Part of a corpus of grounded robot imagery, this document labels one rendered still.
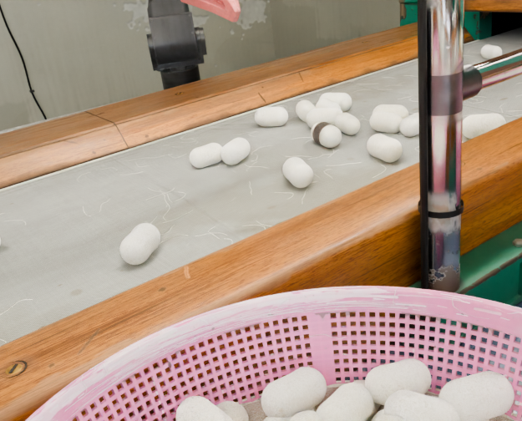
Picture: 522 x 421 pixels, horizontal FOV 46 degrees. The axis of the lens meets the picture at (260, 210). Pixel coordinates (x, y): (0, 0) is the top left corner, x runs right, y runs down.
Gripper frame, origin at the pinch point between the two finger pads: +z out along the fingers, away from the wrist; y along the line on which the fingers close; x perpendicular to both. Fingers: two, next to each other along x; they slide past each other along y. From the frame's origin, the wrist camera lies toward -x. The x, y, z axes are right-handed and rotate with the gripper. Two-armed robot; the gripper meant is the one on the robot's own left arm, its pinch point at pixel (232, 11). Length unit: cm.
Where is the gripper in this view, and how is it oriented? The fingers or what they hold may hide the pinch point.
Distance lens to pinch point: 66.2
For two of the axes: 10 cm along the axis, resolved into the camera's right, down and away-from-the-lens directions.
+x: -2.9, 5.2, 8.0
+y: 8.0, -3.3, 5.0
